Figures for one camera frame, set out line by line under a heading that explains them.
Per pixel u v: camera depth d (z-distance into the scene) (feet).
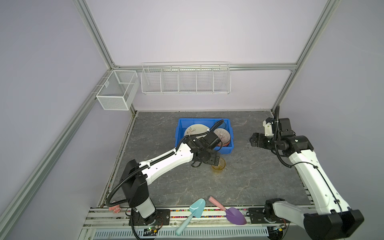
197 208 2.52
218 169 2.92
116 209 2.44
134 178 1.36
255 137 2.23
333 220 1.20
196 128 3.42
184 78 3.25
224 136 3.14
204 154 1.86
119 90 3.36
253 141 2.24
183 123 3.46
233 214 2.47
